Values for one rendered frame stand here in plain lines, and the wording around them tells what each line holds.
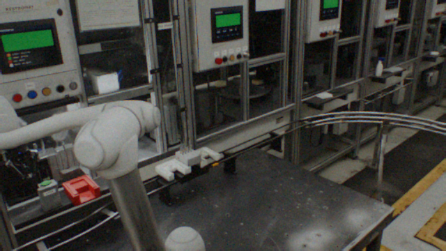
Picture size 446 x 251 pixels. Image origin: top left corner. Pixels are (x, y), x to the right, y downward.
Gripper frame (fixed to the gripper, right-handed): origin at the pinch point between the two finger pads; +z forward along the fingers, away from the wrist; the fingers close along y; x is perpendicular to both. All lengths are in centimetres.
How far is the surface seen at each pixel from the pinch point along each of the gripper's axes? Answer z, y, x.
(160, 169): 31, -58, -3
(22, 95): -30.5, -11.4, -17.8
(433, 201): 147, -262, 80
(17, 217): 16.1, 12.3, -4.0
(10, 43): -53, -15, -18
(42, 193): 8.0, -0.6, -0.4
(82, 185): 17.1, -17.7, -3.6
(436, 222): 140, -234, 94
